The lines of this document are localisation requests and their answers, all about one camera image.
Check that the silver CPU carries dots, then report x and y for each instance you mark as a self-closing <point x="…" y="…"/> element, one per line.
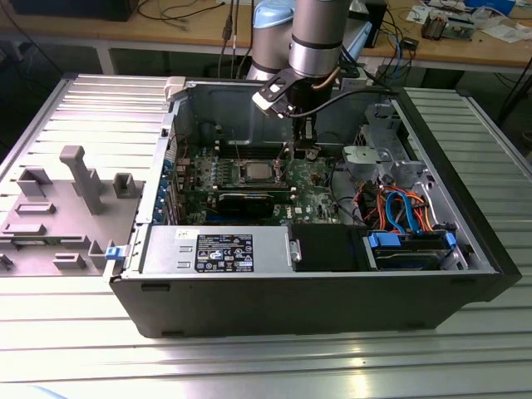
<point x="258" y="171"/>

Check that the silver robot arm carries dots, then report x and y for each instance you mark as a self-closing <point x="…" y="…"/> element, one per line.
<point x="316" y="41"/>

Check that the black RAM slot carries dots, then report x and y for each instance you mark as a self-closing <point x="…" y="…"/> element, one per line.
<point x="257" y="153"/>
<point x="257" y="149"/>
<point x="257" y="157"/>
<point x="257" y="145"/>
<point x="249" y="189"/>

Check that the CPU socket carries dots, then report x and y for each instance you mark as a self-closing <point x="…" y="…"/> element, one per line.
<point x="242" y="174"/>

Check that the white label sheet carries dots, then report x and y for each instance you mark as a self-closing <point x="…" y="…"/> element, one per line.
<point x="369" y="75"/>

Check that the silver drive cage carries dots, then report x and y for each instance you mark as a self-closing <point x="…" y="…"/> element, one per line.
<point x="361" y="160"/>

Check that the green motherboard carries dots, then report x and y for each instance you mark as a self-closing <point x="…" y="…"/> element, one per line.
<point x="307" y="195"/>

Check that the black power adapter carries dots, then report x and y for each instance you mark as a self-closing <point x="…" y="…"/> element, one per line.
<point x="409" y="42"/>

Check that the black graphics card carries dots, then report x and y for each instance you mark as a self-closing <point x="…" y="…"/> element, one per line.
<point x="245" y="205"/>

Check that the copper finned heat sink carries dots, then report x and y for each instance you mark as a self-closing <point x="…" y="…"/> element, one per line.
<point x="434" y="25"/>

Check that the black plastic shroud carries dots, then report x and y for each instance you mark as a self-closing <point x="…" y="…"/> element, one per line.
<point x="324" y="249"/>

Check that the silver metal component box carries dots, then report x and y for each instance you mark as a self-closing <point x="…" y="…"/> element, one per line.
<point x="459" y="27"/>

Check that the hard disk in blue carrier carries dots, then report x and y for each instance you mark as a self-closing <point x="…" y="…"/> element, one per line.
<point x="399" y="253"/>

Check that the silver power supply unit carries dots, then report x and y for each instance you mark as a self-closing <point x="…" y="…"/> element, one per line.
<point x="174" y="249"/>

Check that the black PC case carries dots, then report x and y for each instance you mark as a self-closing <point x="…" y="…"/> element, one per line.
<point x="291" y="307"/>

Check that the blue box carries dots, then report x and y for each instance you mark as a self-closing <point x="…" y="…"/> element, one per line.
<point x="490" y="4"/>

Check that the white paper sheet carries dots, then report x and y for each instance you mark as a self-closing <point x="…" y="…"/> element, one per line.
<point x="505" y="33"/>

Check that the wooden workbench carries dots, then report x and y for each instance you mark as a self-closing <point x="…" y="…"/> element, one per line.
<point x="83" y="31"/>

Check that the blue case latch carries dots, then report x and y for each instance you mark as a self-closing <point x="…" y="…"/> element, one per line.
<point x="115" y="253"/>

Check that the black equipment box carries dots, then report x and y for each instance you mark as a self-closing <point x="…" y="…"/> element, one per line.
<point x="62" y="8"/>

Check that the grey parts rack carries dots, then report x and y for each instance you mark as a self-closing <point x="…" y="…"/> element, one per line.
<point x="62" y="216"/>

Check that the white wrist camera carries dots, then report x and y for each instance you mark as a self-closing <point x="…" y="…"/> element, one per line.
<point x="272" y="93"/>

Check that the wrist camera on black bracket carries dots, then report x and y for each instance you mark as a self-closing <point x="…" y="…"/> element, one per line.
<point x="353" y="77"/>

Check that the grey drive bay frame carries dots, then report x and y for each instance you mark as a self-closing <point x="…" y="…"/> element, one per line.
<point x="380" y="124"/>

